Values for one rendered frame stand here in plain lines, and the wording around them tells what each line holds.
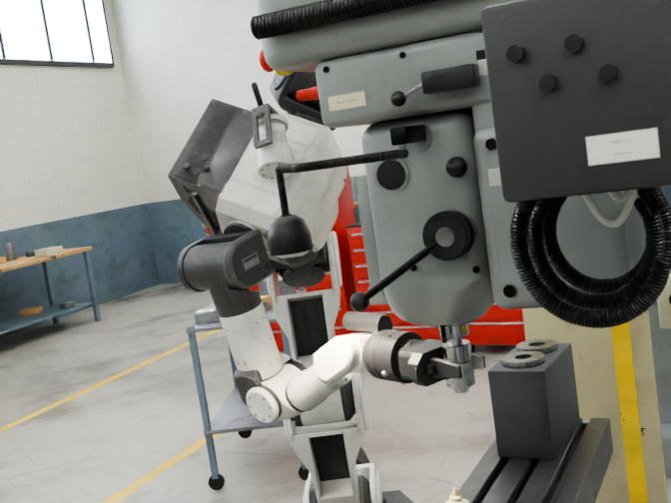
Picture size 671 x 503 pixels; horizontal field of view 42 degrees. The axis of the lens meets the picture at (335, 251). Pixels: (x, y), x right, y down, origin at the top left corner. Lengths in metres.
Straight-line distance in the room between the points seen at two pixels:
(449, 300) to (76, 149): 10.89
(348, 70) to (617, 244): 0.45
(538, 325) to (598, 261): 1.99
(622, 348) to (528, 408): 1.34
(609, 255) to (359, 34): 0.46
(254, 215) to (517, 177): 0.84
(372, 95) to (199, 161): 0.61
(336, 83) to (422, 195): 0.21
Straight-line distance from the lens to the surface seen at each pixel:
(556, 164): 0.95
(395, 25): 1.25
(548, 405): 1.84
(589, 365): 3.19
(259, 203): 1.71
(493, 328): 6.21
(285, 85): 1.81
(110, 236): 12.32
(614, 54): 0.94
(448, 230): 1.24
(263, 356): 1.72
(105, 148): 12.48
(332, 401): 2.09
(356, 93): 1.28
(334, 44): 1.29
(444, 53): 1.24
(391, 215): 1.30
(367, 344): 1.51
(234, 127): 1.81
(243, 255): 1.66
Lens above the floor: 1.60
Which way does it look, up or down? 7 degrees down
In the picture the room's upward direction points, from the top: 8 degrees counter-clockwise
